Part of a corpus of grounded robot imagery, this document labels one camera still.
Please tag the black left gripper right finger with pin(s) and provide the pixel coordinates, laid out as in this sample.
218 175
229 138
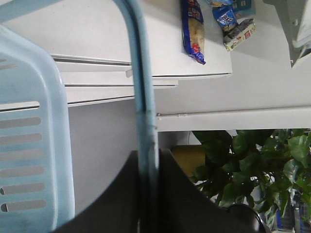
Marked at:
184 209

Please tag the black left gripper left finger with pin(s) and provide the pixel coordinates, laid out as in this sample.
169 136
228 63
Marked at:
118 209

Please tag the light blue plastic basket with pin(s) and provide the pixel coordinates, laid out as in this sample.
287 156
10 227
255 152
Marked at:
36 177

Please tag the green potted plant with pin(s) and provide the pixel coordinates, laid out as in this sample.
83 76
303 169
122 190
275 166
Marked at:
269 169

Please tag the white store shelving unit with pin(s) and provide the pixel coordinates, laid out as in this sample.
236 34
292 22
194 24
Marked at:
252 87

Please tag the blue cookie bag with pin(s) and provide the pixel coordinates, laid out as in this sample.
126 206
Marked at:
193 30

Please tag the white patterned snack box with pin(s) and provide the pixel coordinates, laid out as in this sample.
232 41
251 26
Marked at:
239 34

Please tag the small blue snack pack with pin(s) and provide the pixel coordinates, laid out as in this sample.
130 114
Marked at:
225 17

